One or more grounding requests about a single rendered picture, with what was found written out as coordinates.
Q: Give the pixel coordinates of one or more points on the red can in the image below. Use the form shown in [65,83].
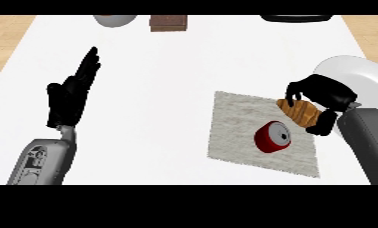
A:
[273,137]

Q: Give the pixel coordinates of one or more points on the brown wooden block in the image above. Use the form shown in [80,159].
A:
[169,23]

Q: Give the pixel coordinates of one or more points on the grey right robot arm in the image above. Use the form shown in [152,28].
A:
[360,138]

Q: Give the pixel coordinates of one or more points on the grey fabric placemat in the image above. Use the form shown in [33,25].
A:
[244,132]

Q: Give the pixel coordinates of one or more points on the white plate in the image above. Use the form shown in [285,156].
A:
[356,75]

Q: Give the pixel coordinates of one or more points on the grey bowl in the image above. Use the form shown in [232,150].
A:
[114,20]

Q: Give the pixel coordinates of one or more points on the golden brown croissant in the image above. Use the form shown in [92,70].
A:
[298,109]

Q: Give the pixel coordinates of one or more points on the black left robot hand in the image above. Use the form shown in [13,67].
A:
[71,93]

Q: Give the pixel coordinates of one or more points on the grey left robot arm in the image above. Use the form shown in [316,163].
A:
[46,158]

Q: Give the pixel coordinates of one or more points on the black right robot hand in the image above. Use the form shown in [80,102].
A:
[327,92]

